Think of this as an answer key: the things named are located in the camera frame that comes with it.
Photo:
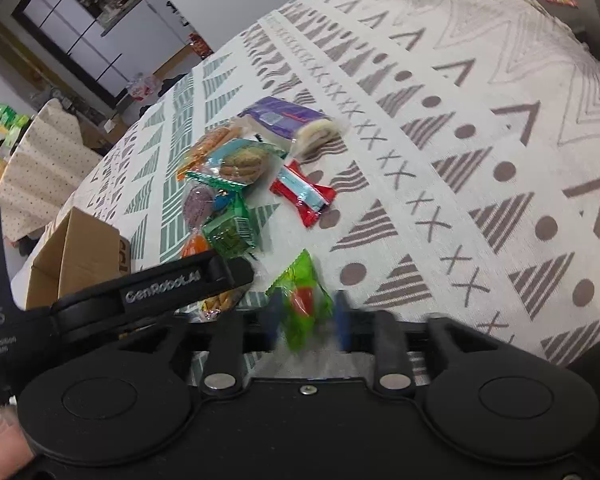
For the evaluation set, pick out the red snack packet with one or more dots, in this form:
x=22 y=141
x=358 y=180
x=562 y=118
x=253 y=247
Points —
x=302 y=192

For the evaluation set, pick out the clear round cookie packet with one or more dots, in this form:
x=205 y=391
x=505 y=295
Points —
x=315 y=135

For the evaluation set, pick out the teal cookie packet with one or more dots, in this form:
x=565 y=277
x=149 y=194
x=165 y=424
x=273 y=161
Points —
x=242 y=162

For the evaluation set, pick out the orange cracker packet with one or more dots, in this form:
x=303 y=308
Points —
x=205 y=152

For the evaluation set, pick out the red bottle pack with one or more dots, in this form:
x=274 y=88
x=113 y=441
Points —
x=200 y=45

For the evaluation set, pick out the clear golden snack packet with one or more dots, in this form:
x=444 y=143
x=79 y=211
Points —
x=219 y=304

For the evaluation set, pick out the red and white plastic bag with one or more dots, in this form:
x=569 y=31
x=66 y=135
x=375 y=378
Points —
x=142 y=87

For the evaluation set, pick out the dark green square snack packet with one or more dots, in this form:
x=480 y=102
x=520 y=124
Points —
x=230 y=232

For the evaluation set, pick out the brown cardboard box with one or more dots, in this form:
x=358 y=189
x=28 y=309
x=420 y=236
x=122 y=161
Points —
x=77 y=255

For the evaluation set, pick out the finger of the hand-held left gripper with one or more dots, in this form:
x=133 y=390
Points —
x=180 y=282

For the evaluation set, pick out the purple snack packet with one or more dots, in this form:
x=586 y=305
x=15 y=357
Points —
x=280 y=112

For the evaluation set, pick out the person's left hand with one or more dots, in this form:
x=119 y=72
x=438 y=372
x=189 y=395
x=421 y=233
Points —
x=2 y=447

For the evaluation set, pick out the black and white cabinet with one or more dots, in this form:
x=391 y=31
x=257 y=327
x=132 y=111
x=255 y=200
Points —
x=85 y=35

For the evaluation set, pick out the green soda bottle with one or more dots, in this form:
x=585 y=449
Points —
x=7 y=117

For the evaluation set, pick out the small orange snack packet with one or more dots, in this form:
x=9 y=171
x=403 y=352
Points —
x=195 y=246

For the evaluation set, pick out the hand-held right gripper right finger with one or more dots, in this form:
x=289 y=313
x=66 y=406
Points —
x=342 y=322

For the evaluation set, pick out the side table with dotted cloth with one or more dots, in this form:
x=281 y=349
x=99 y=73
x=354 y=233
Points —
x=40 y=170

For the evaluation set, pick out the bright green snack packet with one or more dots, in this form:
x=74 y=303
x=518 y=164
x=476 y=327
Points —
x=302 y=285

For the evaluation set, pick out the purple round candy packet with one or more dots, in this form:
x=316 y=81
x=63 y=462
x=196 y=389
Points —
x=199 y=207

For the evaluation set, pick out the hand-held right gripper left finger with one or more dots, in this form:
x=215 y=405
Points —
x=276 y=320

